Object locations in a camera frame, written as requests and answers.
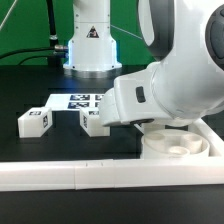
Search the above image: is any white sheet with tags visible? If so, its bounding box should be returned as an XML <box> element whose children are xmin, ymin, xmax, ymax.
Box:
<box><xmin>45</xmin><ymin>93</ymin><xmax>103</xmax><ymax>111</ymax></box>

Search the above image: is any white round stool seat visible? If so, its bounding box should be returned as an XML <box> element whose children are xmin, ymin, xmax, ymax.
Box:
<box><xmin>141</xmin><ymin>129</ymin><xmax>210</xmax><ymax>159</ymax></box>

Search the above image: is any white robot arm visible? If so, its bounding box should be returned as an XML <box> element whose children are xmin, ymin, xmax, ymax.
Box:
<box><xmin>64</xmin><ymin>0</ymin><xmax>224</xmax><ymax>126</ymax></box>

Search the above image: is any black cable with connector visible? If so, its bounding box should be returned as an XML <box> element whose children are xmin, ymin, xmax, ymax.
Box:
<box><xmin>0</xmin><ymin>44</ymin><xmax>70</xmax><ymax>65</ymax></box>

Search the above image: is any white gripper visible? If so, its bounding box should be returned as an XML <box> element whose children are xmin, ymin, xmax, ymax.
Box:
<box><xmin>99</xmin><ymin>62</ymin><xmax>187</xmax><ymax>127</ymax></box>

